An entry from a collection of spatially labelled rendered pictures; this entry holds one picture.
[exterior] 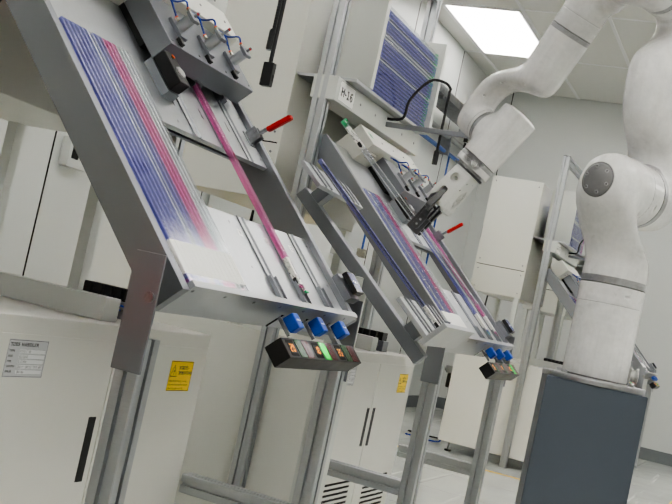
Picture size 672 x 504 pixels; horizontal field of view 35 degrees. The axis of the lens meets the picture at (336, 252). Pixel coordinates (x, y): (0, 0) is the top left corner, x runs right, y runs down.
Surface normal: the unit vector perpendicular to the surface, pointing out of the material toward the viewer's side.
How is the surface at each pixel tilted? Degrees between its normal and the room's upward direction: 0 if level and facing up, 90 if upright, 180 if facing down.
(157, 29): 90
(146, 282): 90
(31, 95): 90
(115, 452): 90
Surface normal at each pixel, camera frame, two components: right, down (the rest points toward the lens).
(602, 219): -0.62, 0.46
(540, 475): -0.15, -0.07
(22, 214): 0.90, 0.18
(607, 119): -0.37, -0.12
